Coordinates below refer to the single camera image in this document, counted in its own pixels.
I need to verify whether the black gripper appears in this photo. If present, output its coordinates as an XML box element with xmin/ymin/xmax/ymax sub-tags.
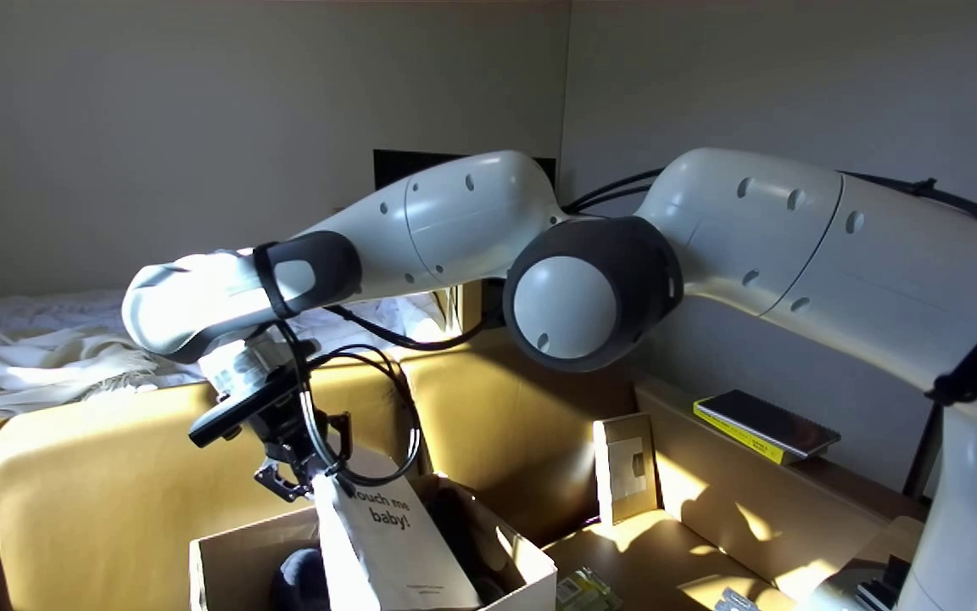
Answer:
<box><xmin>245</xmin><ymin>386</ymin><xmax>355</xmax><ymax>505</ymax></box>

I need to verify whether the open white cardboard box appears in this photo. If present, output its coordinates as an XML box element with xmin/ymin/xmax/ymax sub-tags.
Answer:
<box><xmin>185</xmin><ymin>472</ymin><xmax>561</xmax><ymax>611</ymax></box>

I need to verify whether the large brown cardboard box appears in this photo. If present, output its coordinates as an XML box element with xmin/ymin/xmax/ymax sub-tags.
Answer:
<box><xmin>544</xmin><ymin>378</ymin><xmax>934</xmax><ymax>611</ymax></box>

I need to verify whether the dark clothing pile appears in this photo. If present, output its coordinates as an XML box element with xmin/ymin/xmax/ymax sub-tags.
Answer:
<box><xmin>272</xmin><ymin>543</ymin><xmax>330</xmax><ymax>611</ymax></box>

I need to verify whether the wooden bed end board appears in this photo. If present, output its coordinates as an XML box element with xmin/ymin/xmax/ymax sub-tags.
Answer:
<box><xmin>429</xmin><ymin>283</ymin><xmax>487</xmax><ymax>345</ymax></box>

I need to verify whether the green shipping label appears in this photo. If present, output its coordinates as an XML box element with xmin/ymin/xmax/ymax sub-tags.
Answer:
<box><xmin>561</xmin><ymin>568</ymin><xmax>616</xmax><ymax>611</ymax></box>

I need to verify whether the black monitor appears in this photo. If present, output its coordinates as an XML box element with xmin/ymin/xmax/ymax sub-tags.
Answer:
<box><xmin>370</xmin><ymin>147</ymin><xmax>561</xmax><ymax>190</ymax></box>

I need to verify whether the dark book with yellow edge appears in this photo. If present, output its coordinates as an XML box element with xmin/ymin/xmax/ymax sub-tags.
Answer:
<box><xmin>687</xmin><ymin>386</ymin><xmax>844</xmax><ymax>469</ymax></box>

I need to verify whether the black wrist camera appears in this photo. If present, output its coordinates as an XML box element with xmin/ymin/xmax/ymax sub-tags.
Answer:
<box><xmin>185</xmin><ymin>363</ymin><xmax>313</xmax><ymax>453</ymax></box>

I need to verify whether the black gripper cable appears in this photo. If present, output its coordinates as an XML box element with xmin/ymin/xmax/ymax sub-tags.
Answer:
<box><xmin>247</xmin><ymin>240</ymin><xmax>491</xmax><ymax>492</ymax></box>

